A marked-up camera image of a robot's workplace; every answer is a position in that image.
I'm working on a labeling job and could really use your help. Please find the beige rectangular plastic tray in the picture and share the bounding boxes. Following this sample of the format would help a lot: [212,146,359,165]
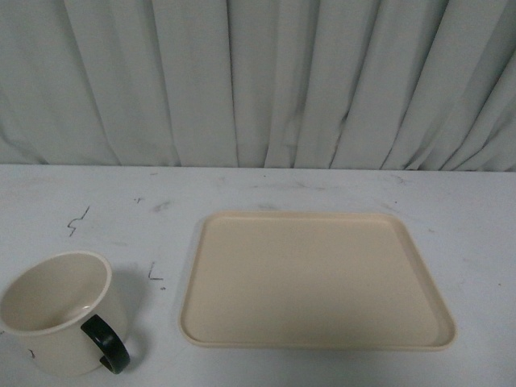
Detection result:
[179,211,456,351]

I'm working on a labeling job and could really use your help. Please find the white pleated curtain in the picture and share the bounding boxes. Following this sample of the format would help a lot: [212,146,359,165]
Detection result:
[1,1,515,172]

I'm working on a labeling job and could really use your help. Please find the cream mug with black handle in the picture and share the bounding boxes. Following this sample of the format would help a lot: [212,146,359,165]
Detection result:
[1,251,131,377]

